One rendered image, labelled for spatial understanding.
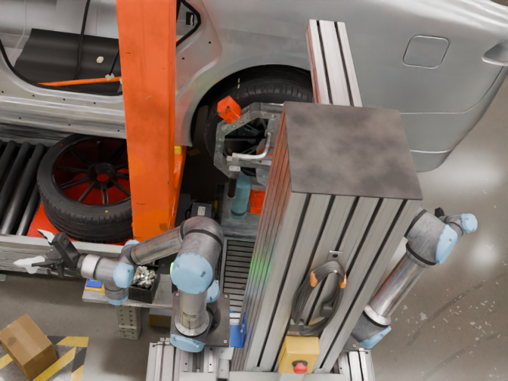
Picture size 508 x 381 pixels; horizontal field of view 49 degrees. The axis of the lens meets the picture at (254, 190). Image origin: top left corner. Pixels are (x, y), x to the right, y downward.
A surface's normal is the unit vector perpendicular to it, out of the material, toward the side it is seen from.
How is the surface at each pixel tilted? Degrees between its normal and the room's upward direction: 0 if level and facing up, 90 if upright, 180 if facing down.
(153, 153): 90
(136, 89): 90
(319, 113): 0
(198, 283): 82
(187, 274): 84
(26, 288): 0
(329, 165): 0
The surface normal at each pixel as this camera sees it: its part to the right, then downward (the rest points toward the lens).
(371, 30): -0.04, 0.76
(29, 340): 0.11, -0.65
